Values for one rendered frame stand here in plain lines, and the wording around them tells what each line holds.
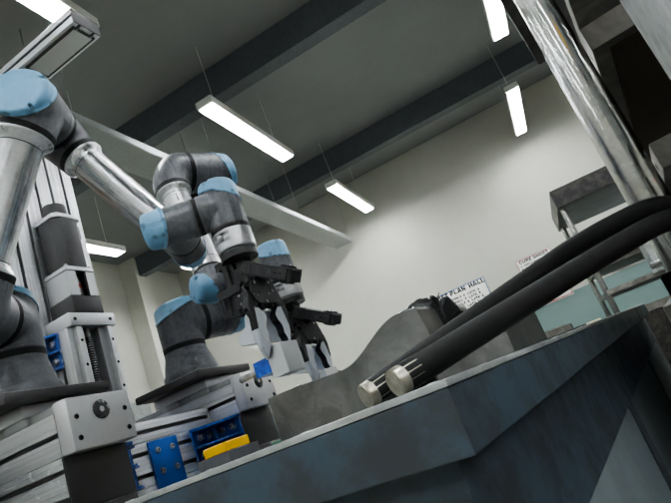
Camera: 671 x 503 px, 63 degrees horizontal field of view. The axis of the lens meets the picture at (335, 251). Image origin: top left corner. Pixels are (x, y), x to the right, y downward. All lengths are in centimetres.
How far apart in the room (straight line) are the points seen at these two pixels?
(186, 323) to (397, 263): 722
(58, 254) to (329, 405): 81
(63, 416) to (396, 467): 81
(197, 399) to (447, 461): 124
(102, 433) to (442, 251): 767
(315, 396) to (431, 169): 785
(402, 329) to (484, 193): 763
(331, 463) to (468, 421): 8
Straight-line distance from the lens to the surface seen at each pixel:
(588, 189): 561
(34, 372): 120
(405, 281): 858
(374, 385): 61
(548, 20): 112
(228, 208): 105
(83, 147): 132
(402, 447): 30
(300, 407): 111
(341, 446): 32
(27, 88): 124
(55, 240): 155
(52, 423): 108
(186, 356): 154
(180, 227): 106
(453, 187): 866
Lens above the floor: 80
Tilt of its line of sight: 16 degrees up
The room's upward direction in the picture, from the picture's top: 21 degrees counter-clockwise
